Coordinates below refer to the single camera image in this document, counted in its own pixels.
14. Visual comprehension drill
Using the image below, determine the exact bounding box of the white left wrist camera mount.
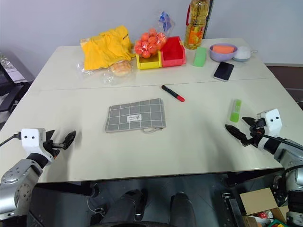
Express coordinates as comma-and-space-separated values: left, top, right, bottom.
20, 128, 47, 155

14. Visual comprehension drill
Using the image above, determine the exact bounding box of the bread roll in plastic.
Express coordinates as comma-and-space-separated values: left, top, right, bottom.
111, 61, 132, 77

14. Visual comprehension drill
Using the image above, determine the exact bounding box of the red plastic bin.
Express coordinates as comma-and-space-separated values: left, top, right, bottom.
160, 35, 187, 68

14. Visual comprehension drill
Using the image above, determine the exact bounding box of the black and red marker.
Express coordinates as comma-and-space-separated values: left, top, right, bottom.
161, 85, 186, 103

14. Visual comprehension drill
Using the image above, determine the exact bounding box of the blue and clear plastic bag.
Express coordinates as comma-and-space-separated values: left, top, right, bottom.
158, 10, 176, 36

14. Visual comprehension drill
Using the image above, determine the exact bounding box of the black smartphone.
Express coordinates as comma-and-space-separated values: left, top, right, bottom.
213, 61, 235, 82

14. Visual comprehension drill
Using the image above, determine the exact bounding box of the long green plastic case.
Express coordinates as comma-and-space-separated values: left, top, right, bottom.
193, 46, 208, 68

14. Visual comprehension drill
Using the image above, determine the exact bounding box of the purple bowl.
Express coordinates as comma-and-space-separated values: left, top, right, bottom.
209, 43, 239, 62

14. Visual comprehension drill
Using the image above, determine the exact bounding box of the green clear plastic container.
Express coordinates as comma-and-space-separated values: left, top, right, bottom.
229, 98, 243, 123

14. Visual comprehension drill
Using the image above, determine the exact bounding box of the dark vertical wall post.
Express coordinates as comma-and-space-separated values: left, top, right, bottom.
203, 0, 214, 40

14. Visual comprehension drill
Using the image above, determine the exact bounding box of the yellow plastic bin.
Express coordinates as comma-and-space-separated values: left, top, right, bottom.
135, 50, 162, 70

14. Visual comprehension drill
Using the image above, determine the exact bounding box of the orange sponge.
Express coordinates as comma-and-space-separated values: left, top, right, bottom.
213, 45, 234, 55

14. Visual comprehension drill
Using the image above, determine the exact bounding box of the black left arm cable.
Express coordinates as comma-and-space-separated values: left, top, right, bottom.
0, 133, 23, 148

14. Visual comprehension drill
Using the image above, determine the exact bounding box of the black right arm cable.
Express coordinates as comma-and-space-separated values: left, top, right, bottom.
259, 133, 303, 152

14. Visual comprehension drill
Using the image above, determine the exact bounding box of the yellow cooking oil bottle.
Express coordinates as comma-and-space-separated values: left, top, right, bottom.
183, 0, 211, 51

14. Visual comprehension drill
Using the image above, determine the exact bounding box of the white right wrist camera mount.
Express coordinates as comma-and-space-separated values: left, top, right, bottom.
256, 108, 284, 137

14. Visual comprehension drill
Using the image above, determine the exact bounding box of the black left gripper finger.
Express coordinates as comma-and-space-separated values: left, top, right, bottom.
60, 130, 77, 149
45, 129, 56, 143

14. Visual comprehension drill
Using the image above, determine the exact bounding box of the brown cardboard box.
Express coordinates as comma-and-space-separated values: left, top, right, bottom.
238, 187, 289, 223

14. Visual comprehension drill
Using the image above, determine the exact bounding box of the bag of orange balls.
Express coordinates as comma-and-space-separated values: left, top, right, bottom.
134, 27, 168, 59

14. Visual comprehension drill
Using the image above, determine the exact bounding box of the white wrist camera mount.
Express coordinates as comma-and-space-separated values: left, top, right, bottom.
256, 108, 284, 137
20, 128, 47, 155

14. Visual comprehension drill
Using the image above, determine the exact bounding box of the grey checked cloth pouch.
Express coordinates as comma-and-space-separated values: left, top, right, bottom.
102, 98, 168, 135

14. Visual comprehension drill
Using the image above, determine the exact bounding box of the yellow cloth garment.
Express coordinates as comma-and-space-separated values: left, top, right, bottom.
81, 25, 137, 71

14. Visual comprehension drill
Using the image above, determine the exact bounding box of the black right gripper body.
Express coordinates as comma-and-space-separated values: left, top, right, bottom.
247, 118, 267, 148

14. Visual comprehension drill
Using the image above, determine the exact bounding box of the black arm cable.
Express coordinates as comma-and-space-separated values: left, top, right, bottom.
0, 133, 23, 148
259, 133, 303, 152

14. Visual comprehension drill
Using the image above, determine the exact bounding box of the white round dome device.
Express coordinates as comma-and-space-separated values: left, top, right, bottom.
232, 45, 252, 63

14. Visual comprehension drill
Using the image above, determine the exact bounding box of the dark rounded robot leg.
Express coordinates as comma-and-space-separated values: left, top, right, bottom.
169, 191, 195, 227
101, 188, 148, 226

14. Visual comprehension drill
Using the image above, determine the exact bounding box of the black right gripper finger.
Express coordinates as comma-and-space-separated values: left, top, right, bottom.
241, 117, 256, 129
224, 124, 250, 147

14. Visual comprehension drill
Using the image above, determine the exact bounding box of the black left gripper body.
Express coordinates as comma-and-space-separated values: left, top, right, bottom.
43, 140, 63, 164

